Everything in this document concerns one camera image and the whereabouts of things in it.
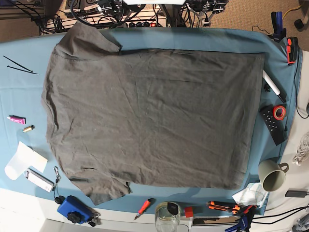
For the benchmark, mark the orange black clamp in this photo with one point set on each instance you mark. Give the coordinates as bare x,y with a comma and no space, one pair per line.
292,50

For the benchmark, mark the pink tube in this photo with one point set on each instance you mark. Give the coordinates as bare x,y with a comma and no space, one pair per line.
16,119

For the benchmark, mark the black power strip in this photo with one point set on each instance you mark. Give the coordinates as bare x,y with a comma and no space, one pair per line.
140,24

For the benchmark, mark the grey-green mug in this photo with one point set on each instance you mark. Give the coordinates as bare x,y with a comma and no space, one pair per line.
272,175

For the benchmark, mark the long black zip tie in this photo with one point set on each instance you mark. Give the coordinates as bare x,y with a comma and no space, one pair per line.
21,66

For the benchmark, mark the blue box with knob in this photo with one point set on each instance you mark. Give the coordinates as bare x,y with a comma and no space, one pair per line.
74,210

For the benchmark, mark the red handled screwdriver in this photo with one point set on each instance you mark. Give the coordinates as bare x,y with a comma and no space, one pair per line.
145,205

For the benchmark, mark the red tape roll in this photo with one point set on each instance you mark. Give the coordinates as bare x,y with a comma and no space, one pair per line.
279,112

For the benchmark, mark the clear glass jar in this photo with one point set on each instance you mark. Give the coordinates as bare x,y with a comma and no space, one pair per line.
167,217

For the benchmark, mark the red cube block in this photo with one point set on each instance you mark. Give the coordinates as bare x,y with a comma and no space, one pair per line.
189,213

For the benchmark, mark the black power adapter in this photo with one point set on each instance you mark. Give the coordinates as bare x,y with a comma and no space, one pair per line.
296,194

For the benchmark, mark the white rectangular device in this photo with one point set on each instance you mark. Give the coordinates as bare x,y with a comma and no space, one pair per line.
39,180

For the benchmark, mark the white paper sheet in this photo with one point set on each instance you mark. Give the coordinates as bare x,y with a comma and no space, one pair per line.
22,160

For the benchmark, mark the blue black bar clamp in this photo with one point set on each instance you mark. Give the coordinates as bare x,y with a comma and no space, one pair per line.
277,23

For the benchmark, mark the white marker pen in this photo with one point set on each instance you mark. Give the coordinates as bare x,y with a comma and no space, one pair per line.
272,85

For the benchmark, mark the orange black utility knife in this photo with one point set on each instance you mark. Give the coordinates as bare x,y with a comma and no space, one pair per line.
223,206

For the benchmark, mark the short black zip tie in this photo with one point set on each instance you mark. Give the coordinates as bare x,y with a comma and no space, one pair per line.
22,70

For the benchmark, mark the yellow lighter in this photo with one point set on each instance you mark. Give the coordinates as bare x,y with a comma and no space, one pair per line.
29,128

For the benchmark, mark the small black clip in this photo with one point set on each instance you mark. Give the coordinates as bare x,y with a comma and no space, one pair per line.
267,88

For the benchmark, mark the black remote control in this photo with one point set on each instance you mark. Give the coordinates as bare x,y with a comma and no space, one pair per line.
274,126

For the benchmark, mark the clear plastic bag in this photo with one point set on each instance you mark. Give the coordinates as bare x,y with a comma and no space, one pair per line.
253,194

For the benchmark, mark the grey T-shirt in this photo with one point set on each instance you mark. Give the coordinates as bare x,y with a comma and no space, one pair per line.
168,118

